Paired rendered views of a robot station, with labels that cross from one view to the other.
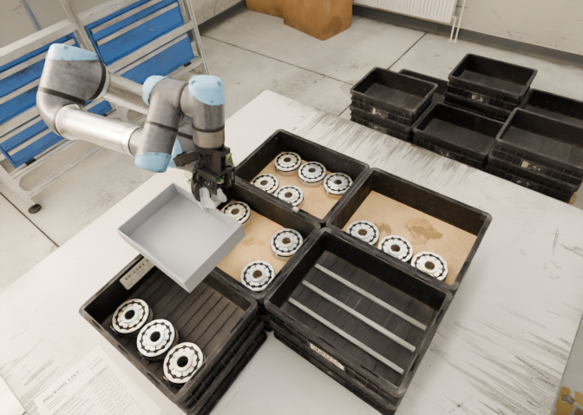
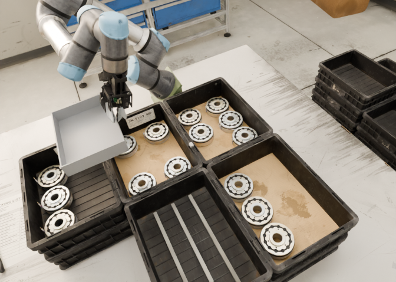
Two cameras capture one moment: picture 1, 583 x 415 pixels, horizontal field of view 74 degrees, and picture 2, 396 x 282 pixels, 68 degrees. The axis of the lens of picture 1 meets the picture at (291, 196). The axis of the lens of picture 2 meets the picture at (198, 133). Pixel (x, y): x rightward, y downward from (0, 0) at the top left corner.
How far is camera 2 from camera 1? 41 cm
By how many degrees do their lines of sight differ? 18
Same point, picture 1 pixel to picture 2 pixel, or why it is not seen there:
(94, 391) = (20, 215)
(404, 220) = (284, 189)
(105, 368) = not seen: hidden behind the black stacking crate
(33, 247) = not seen: hidden behind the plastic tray
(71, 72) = not seen: outside the picture
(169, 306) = (79, 180)
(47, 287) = (35, 137)
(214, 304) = (105, 192)
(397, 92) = (366, 76)
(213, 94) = (112, 29)
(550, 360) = not seen: outside the picture
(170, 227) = (88, 124)
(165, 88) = (88, 16)
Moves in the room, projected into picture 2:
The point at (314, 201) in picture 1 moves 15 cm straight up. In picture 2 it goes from (220, 144) to (218, 118)
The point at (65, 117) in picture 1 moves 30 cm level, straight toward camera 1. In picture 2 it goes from (44, 23) to (27, 73)
